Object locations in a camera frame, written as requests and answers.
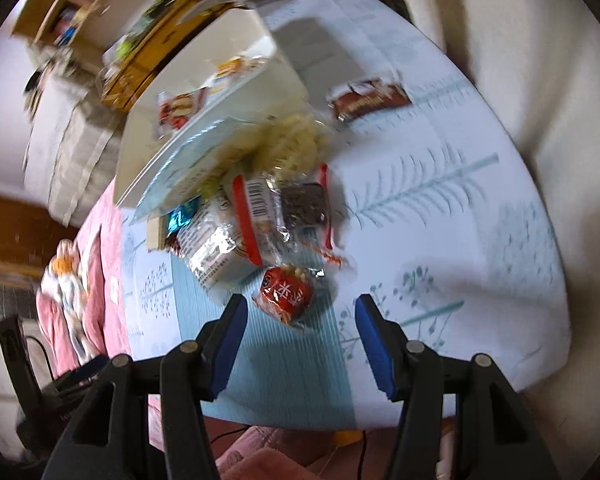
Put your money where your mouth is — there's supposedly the pink blanket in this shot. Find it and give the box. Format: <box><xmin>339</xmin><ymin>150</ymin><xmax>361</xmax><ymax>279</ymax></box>
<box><xmin>35</xmin><ymin>180</ymin><xmax>461</xmax><ymax>480</ymax></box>

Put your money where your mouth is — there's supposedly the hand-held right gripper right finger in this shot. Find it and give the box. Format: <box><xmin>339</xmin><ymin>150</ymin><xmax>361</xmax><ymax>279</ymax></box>
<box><xmin>354</xmin><ymin>293</ymin><xmax>563</xmax><ymax>480</ymax></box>

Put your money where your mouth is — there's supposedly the red white snack packet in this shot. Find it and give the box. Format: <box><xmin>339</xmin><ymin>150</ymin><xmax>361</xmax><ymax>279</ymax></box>
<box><xmin>156</xmin><ymin>87</ymin><xmax>208</xmax><ymax>133</ymax></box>

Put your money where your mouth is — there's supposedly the clear red-edged snack packet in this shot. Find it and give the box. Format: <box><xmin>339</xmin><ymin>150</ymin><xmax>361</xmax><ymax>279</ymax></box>
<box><xmin>175</xmin><ymin>172</ymin><xmax>301</xmax><ymax>293</ymax></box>

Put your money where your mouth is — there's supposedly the brown white snack packet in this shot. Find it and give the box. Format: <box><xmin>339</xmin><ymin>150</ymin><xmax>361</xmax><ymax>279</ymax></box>
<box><xmin>326</xmin><ymin>77</ymin><xmax>413</xmax><ymax>123</ymax></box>

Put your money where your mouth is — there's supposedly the blue candy wrapper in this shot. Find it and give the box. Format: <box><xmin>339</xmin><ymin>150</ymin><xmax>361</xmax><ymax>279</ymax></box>
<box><xmin>166</xmin><ymin>197</ymin><xmax>203</xmax><ymax>238</ymax></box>

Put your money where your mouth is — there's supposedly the dark seaweed snack packet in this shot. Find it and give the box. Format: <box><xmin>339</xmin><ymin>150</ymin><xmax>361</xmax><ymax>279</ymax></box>
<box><xmin>277</xmin><ymin>162</ymin><xmax>343</xmax><ymax>251</ymax></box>

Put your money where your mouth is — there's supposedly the orange white plush toy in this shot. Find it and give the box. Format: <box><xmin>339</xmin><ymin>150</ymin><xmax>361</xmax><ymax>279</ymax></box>
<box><xmin>42</xmin><ymin>240</ymin><xmax>98</xmax><ymax>366</ymax></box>

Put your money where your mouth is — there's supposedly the orange striped snack packet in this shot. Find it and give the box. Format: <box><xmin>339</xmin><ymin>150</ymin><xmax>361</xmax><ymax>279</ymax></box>
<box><xmin>300</xmin><ymin>240</ymin><xmax>361</xmax><ymax>273</ymax></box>

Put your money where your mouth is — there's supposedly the white lace-covered cabinet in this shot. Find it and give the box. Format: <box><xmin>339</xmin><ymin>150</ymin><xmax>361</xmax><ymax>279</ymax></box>
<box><xmin>22</xmin><ymin>67</ymin><xmax>126</xmax><ymax>226</ymax></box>

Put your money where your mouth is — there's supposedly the wooden desk with drawers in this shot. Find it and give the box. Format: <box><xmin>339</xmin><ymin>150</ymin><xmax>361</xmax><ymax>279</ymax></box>
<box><xmin>97</xmin><ymin>0</ymin><xmax>236</xmax><ymax>111</ymax></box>

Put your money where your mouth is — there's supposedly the clear noodle snack packet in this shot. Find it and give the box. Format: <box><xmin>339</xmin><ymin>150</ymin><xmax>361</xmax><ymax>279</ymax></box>
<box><xmin>200</xmin><ymin>112</ymin><xmax>338</xmax><ymax>196</ymax></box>

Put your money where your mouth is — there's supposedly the cream curtain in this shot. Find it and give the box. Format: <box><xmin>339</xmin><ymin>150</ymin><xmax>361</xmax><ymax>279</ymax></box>
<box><xmin>385</xmin><ymin>0</ymin><xmax>600</xmax><ymax>396</ymax></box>

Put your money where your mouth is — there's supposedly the wooden bookshelf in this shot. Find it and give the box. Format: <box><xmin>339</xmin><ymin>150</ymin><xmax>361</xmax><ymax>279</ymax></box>
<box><xmin>10</xmin><ymin>0</ymin><xmax>131</xmax><ymax>48</ymax></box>

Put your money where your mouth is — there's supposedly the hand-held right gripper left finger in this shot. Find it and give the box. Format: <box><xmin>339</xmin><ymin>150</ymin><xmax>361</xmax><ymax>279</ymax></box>
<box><xmin>40</xmin><ymin>293</ymin><xmax>251</xmax><ymax>480</ymax></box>

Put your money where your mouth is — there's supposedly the brown wooden door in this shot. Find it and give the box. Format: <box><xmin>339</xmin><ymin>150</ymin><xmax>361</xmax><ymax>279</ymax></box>
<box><xmin>0</xmin><ymin>190</ymin><xmax>78</xmax><ymax>273</ymax></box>

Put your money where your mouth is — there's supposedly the white plastic storage box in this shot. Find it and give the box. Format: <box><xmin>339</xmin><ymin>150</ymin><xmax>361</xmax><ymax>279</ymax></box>
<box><xmin>115</xmin><ymin>7</ymin><xmax>311</xmax><ymax>211</ymax></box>

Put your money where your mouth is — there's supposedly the small red snack packet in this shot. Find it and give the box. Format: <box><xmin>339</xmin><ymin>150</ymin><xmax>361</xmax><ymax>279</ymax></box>
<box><xmin>252</xmin><ymin>264</ymin><xmax>316</xmax><ymax>328</ymax></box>

